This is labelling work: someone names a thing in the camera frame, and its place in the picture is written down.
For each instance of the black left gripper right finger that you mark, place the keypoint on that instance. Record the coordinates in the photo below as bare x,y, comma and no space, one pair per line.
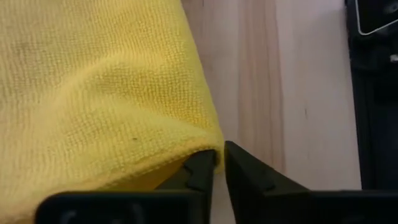
273,205

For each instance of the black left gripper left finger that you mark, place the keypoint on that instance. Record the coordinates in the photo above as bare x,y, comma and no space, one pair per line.
174,205

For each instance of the yellow microfiber towel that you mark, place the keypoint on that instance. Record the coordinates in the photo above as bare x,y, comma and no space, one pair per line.
93,87

